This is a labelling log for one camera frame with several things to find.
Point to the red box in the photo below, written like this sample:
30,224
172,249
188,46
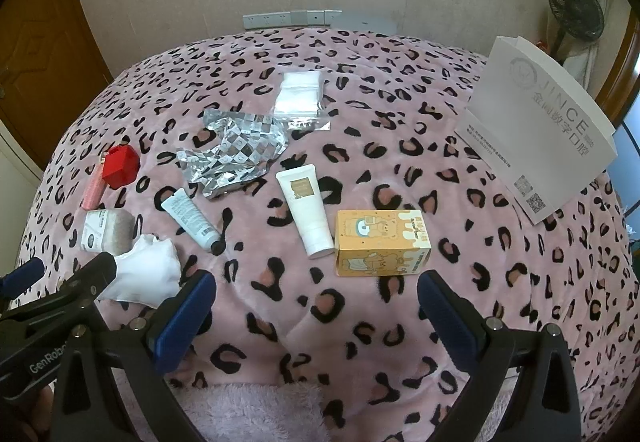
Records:
120,166

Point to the white hanging cloth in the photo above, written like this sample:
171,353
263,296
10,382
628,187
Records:
580,71

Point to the white paper bag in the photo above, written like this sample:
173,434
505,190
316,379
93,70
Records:
540,131

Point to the white cloth pouch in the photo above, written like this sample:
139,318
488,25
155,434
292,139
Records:
145,269

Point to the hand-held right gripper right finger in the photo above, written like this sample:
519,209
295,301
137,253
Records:
445,317

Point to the pink leopard print blanket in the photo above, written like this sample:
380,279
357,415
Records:
300,297

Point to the yellow cartoon print carton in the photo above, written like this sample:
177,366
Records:
380,242

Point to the white tissue packet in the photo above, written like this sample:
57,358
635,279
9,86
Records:
300,96

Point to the beige packet with white label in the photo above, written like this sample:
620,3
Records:
107,229

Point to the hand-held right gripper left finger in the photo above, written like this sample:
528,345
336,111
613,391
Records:
186,317

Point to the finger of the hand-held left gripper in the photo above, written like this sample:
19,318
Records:
22,277
90,284

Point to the white cream tube brown label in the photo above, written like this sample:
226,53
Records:
305,207

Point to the dark standing fan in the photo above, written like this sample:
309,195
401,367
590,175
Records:
575,6

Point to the wooden framed window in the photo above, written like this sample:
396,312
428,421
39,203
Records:
625,76

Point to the white grey power strip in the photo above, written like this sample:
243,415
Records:
270,19

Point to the brown wooden door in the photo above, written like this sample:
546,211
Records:
35,46

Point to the pale tube with black cap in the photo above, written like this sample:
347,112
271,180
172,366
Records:
187,214

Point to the white cabinet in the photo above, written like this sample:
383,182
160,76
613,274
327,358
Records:
12,182

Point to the silver checkered foil bag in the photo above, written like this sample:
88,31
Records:
235,151

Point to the pink packet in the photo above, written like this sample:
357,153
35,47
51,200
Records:
93,192

